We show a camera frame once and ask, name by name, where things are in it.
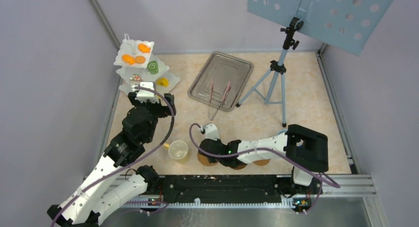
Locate yellow cake wedge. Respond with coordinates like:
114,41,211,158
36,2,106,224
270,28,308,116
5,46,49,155
156,77,170,88

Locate white strawberry cake slice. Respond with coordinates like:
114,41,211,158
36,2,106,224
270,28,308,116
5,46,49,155
129,74,142,83

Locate green swirl roll cake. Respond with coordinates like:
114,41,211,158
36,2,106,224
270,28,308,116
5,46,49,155
147,60,159,75

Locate round brown cookie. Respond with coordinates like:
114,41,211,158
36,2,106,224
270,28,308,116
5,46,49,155
134,56,146,64

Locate orange fish pastry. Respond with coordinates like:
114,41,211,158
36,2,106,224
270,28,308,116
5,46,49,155
122,54,136,65
137,44,151,53

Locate pink cat-paw tongs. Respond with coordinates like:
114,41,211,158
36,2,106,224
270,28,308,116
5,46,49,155
208,80,231,121

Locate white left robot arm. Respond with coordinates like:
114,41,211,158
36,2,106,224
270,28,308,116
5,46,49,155
47,88,176,227

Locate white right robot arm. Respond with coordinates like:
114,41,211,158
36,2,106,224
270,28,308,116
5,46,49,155
196,123,329,193

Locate woven rattan coaster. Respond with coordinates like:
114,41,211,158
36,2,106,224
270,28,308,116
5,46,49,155
197,153,218,167

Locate dark wooden round coaster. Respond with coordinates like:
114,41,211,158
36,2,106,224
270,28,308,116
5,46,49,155
232,164,247,170

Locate yellow transparent cup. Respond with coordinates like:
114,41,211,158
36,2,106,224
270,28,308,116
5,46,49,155
163,140,190,163

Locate white three-tier dessert stand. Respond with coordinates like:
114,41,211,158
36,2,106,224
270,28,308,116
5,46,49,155
114,34,181,94

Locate light wooden round coaster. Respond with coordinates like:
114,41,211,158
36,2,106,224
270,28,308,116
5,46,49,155
253,159,270,166

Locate metal serving tray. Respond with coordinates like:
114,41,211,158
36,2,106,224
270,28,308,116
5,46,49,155
187,51,254,112

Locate light blue tripod stand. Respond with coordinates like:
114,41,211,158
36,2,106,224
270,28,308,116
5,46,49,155
236,17,304,128

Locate light blue perforated board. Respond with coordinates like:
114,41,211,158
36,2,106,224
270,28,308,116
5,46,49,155
247,0,394,55

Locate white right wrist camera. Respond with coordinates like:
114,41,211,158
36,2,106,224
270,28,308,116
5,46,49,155
200,123,219,141

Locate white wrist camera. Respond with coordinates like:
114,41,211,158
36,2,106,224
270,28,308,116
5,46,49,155
132,82,157,102
200,123,219,141

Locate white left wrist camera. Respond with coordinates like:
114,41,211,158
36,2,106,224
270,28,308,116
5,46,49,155
132,82,157,102

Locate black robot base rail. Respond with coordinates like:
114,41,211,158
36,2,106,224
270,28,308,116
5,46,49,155
141,175,320,204

